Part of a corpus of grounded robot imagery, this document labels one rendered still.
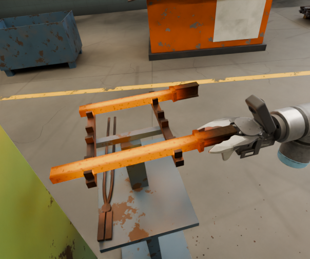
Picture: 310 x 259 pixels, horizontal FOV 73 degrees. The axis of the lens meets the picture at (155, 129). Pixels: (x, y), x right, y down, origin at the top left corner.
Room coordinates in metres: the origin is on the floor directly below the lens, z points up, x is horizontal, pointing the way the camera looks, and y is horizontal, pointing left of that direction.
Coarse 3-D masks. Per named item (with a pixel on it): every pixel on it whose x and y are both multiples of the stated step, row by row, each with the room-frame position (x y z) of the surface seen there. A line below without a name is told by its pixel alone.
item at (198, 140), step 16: (224, 128) 0.39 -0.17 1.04; (160, 144) 0.36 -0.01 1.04; (176, 144) 0.36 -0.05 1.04; (192, 144) 0.35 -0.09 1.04; (208, 144) 0.36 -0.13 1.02; (80, 160) 0.34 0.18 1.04; (96, 160) 0.33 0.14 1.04; (112, 160) 0.33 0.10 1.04; (128, 160) 0.33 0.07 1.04; (144, 160) 0.33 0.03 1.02; (64, 176) 0.30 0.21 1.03; (80, 176) 0.31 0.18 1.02
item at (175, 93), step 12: (180, 84) 0.62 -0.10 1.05; (192, 84) 0.62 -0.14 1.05; (132, 96) 0.60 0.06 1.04; (144, 96) 0.59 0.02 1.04; (156, 96) 0.59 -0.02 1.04; (168, 96) 0.59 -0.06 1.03; (180, 96) 0.60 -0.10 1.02; (192, 96) 0.61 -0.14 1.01; (84, 108) 0.56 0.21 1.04; (96, 108) 0.55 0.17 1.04; (108, 108) 0.56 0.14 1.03; (120, 108) 0.57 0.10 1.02
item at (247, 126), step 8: (240, 120) 0.42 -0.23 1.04; (248, 120) 0.41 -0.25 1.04; (256, 120) 0.41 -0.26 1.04; (280, 120) 0.40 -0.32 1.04; (240, 128) 0.39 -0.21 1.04; (248, 128) 0.38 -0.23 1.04; (256, 128) 0.38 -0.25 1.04; (280, 128) 0.38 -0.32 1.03; (264, 136) 0.39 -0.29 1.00; (272, 136) 0.40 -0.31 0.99; (280, 136) 0.37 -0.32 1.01; (256, 144) 0.36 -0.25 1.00; (264, 144) 0.39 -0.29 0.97; (272, 144) 0.39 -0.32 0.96; (240, 152) 0.37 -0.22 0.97; (248, 152) 0.37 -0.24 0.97; (256, 152) 0.36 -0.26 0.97
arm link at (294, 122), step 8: (272, 112) 0.44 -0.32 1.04; (280, 112) 0.42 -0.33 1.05; (288, 112) 0.41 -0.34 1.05; (296, 112) 0.41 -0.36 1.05; (288, 120) 0.39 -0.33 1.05; (296, 120) 0.39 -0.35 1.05; (288, 128) 0.38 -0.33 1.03; (296, 128) 0.37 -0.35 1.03; (304, 128) 0.38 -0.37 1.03; (288, 136) 0.37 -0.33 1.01; (296, 136) 0.37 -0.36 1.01
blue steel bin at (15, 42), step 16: (32, 16) 4.21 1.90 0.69; (48, 16) 4.22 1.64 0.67; (64, 16) 4.23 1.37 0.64; (0, 32) 3.40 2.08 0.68; (16, 32) 3.41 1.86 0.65; (32, 32) 3.42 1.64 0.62; (48, 32) 3.43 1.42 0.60; (64, 32) 3.44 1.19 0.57; (0, 48) 3.40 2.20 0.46; (16, 48) 3.41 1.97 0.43; (32, 48) 3.42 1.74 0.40; (48, 48) 3.43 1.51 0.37; (64, 48) 3.44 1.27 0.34; (80, 48) 4.01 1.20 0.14; (0, 64) 3.39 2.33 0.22; (16, 64) 3.40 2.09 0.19; (32, 64) 3.41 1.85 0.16; (48, 64) 3.42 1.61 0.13
